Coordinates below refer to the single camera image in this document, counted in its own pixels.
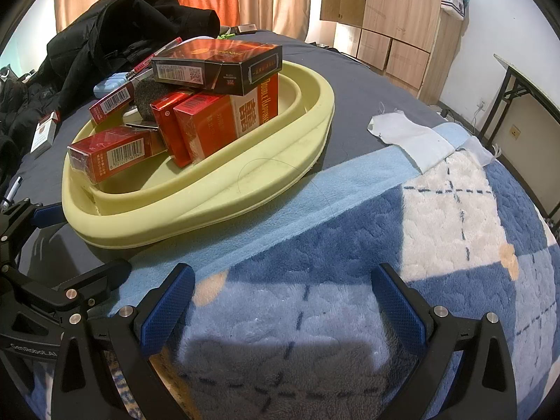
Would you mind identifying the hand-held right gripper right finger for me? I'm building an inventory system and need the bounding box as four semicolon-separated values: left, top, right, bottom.
371;263;519;420

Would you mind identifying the narrow red box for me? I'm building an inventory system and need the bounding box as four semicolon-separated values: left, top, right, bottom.
150;90;195;168

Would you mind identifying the black jacket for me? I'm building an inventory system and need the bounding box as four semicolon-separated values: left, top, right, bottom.
0;0;222;167

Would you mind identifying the silver pen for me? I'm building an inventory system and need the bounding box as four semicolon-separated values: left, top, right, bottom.
0;176;22;211

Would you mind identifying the large red and white box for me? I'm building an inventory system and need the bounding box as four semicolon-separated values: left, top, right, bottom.
173;72;281;162

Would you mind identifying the white cloth tag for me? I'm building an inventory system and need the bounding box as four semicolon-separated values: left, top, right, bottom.
367;111;502;173

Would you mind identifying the light blue case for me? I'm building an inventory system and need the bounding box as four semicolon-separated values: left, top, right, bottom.
93;72;132;97

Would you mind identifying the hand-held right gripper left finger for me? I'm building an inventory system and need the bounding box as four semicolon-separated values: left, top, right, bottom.
52;264;196;420

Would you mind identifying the shiny red box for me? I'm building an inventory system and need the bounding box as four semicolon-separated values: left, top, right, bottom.
67;125;169;184

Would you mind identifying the black folding table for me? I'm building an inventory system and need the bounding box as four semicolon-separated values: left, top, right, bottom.
481;54;560;219

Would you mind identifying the black round sponge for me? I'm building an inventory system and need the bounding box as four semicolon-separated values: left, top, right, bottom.
133;76;176;123

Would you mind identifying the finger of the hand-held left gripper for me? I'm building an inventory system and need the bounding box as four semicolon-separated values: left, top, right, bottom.
0;259;133;316
0;201;65;267

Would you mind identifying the pale yellow plastic basin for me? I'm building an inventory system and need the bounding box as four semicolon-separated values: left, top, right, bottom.
61;59;337;250

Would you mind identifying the blue and white plaid blanket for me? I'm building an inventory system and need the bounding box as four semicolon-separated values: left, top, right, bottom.
105;122;560;420

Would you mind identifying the red box with barcode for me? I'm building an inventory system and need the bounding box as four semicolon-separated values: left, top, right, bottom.
89;81;136;125

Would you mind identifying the red and clear pen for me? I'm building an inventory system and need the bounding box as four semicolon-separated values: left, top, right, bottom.
127;37;182;82

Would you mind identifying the wooden wardrobe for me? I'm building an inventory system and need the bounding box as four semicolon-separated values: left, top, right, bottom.
319;0;471;101

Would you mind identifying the dark box gold circle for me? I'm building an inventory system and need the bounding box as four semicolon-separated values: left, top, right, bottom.
150;37;283;97

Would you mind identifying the white cigarette pack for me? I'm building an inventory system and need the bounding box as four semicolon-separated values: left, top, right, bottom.
30;111;62;156

